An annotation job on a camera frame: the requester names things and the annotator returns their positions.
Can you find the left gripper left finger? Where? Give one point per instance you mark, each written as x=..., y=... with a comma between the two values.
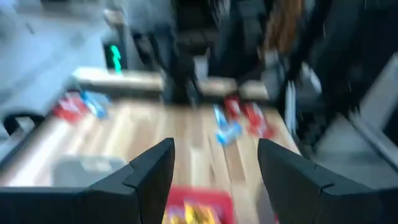
x=109, y=202

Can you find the black curved bracket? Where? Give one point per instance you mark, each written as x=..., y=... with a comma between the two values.
x=21, y=116

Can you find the black box with green light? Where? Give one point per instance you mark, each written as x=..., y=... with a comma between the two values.
x=107, y=56

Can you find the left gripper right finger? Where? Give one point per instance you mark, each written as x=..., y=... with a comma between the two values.
x=311, y=199

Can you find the red Skittles bag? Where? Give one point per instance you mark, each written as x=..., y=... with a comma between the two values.
x=70, y=109
x=256, y=121
x=232, y=107

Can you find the grey plastic bin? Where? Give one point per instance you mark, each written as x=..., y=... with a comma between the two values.
x=81, y=171

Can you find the red plastic bin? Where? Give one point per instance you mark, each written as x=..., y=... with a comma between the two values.
x=202, y=194

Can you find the grey metal table frame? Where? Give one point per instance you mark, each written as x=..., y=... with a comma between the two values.
x=379, y=102

